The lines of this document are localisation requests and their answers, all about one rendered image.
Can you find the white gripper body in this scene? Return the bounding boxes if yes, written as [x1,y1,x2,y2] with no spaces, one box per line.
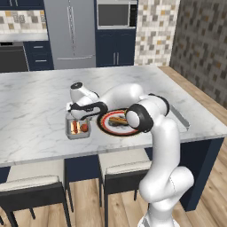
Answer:
[70,109,91,121]

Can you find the grey tupperware container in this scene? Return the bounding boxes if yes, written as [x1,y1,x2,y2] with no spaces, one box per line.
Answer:
[65,113,91,140]

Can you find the red black rimmed large plate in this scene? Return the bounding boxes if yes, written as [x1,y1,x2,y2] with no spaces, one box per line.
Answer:
[96,108,144,137]

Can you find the brown cooked sandwich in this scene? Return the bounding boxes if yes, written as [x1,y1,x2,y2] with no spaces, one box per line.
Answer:
[108,115,129,127]

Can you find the brown hot dog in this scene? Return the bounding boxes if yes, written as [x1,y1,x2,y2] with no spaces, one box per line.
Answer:
[71,120,80,135]

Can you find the navy drawer run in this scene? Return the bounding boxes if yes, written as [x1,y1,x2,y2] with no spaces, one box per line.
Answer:
[23,41,55,72]

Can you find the black stool with cream seat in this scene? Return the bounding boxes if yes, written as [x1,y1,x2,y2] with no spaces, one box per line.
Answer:
[0,159,74,227]
[98,148,153,227]

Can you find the navy tall cupboard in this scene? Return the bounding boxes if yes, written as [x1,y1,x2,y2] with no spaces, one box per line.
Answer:
[94,28,137,68]

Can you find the grey steel fridge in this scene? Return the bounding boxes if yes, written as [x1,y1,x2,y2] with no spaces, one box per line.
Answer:
[43,0,98,71]

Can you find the steel microwave oven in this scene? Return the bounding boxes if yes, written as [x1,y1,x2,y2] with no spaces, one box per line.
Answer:
[96,0,138,30]

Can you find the navy kitchen island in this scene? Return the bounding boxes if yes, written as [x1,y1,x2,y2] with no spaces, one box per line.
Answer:
[0,65,225,213]

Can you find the navy wall cupboards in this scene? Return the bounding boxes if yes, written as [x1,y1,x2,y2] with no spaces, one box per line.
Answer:
[0,0,45,12]

